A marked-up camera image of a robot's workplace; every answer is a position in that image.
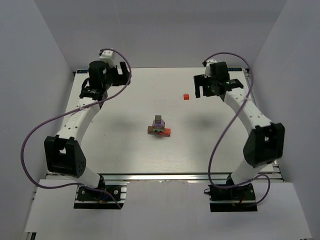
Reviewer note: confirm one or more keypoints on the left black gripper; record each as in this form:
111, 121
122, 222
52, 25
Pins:
120, 75

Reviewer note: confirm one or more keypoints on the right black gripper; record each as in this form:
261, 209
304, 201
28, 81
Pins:
206, 83

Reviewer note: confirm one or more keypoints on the red half-round block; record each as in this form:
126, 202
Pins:
186, 97

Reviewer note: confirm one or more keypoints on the olive green cube block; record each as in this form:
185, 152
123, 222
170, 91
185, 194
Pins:
158, 119

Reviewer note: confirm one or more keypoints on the purple cube block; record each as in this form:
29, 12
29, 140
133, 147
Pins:
158, 124

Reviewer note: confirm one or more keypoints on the red rectangular block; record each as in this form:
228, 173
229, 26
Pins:
165, 133

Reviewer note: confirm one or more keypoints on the green notched block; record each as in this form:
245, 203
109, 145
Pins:
159, 130

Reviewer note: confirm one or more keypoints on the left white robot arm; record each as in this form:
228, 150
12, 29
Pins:
63, 151

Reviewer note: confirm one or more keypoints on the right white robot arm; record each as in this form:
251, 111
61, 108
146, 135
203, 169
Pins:
265, 142

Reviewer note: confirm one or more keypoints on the brown block with picture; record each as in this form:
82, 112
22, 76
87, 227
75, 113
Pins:
150, 130

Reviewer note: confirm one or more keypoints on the right blue label sticker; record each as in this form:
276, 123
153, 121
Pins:
235, 69

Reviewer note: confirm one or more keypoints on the blue label sticker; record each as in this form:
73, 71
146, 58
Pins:
82, 71
235, 69

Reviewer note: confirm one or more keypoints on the left blue label sticker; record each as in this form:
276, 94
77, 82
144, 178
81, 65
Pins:
82, 71

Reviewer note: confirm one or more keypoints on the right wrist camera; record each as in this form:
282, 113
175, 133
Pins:
206, 64

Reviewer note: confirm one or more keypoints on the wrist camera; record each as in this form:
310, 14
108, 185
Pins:
108, 57
206, 64

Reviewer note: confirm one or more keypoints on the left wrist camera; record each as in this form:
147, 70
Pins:
108, 57

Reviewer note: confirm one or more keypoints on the aluminium table frame rail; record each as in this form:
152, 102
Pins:
255, 115

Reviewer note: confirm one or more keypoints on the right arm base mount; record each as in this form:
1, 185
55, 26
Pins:
231, 200

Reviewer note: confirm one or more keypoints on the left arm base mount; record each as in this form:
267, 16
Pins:
86, 199

